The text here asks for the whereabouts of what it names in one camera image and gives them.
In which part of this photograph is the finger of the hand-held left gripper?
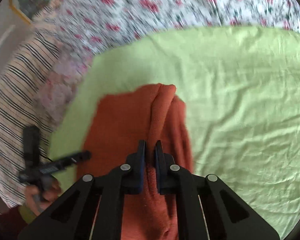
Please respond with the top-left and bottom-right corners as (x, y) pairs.
(24, 126), (40, 156)
(53, 151), (92, 169)

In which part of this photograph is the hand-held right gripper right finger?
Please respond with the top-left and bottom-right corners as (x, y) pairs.
(154, 140), (280, 240)

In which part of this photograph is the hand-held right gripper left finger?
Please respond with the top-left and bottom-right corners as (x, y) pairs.
(17, 140), (147, 240)

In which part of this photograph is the orange knit sweater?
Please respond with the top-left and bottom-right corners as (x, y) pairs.
(76, 83), (194, 240)

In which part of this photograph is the person's left hand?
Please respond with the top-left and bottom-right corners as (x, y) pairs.
(24, 179), (62, 217)

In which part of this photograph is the plaid striped blanket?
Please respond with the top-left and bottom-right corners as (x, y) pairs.
(0, 17), (73, 208)

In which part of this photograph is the pale pink floral pillow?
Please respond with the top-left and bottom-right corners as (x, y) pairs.
(40, 52), (95, 133)

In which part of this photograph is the person's dark red clothing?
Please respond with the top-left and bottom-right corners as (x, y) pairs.
(0, 202), (30, 240)

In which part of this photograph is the light green bed sheet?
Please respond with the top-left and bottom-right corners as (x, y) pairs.
(20, 25), (300, 235)

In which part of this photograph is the white floral bed sheet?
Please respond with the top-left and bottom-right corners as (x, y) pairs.
(32, 0), (300, 68)

